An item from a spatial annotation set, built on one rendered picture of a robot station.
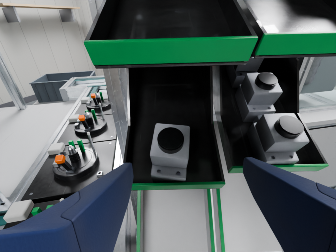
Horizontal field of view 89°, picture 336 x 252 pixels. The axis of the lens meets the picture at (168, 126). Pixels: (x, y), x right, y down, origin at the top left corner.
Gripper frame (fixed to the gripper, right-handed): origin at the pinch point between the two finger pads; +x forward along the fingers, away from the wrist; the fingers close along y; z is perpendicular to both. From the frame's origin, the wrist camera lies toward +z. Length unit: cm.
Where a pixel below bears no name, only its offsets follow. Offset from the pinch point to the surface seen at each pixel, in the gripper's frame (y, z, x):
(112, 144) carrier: 26, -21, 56
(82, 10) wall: 197, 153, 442
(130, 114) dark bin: 7.3, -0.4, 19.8
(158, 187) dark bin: 3.1, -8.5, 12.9
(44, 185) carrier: 41, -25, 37
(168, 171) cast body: 1.6, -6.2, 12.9
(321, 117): -89, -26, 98
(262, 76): -13.1, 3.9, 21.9
